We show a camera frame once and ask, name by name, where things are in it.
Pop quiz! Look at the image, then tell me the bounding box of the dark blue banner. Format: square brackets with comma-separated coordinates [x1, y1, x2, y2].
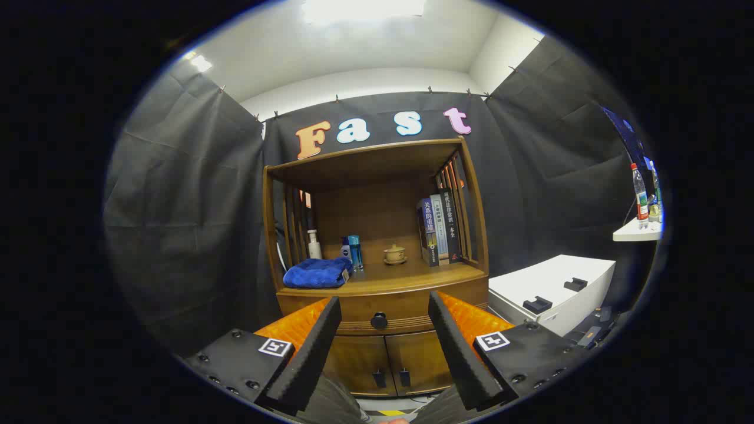
[601, 106, 654, 177]

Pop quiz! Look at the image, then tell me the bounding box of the white storage box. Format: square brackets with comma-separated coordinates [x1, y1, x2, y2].
[488, 254, 616, 337]

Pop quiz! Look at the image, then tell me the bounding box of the wooden cabinet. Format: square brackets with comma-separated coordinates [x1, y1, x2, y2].
[262, 137, 490, 398]

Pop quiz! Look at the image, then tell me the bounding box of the black equipment pile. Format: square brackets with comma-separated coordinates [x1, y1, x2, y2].
[563, 306, 619, 348]

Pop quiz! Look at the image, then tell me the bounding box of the wooden countertop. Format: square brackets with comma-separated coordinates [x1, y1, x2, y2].
[277, 244, 488, 295]

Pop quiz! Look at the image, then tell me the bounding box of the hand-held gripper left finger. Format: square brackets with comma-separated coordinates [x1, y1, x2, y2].
[183, 296, 342, 416]

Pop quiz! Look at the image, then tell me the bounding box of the white side table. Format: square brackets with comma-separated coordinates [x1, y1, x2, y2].
[613, 217, 663, 242]

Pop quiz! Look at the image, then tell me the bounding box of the black backdrop cloth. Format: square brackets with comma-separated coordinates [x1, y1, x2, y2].
[103, 35, 654, 357]

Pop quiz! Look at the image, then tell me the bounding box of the green plastic bottle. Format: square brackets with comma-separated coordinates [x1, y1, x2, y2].
[650, 171, 664, 223]

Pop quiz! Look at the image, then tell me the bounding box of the wooden cabinet door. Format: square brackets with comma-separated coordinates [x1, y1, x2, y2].
[386, 331, 454, 394]
[323, 336, 396, 396]

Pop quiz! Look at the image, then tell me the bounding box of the wooden drawer with black knob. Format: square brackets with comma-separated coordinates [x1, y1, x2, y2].
[277, 280, 490, 336]

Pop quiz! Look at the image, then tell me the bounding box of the pale spine book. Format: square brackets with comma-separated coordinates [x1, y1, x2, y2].
[429, 194, 449, 263]

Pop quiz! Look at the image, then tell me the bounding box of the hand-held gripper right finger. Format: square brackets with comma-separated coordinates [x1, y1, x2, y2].
[428, 290, 596, 412]

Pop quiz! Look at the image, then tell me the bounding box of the red label water bottle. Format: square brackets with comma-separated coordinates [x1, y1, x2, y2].
[631, 163, 649, 230]

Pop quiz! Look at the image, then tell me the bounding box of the person's right leg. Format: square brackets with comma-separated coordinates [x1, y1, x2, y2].
[412, 383, 490, 424]

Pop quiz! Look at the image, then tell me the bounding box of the person's leg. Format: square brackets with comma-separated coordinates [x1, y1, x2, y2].
[412, 383, 490, 424]
[295, 374, 369, 424]

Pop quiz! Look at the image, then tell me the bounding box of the blue folded towel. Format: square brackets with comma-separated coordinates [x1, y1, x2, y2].
[283, 257, 354, 289]

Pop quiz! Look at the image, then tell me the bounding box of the person's left leg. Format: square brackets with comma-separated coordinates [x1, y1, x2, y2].
[295, 374, 369, 424]

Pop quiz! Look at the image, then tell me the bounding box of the black spine book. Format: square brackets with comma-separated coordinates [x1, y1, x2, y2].
[439, 188, 462, 264]

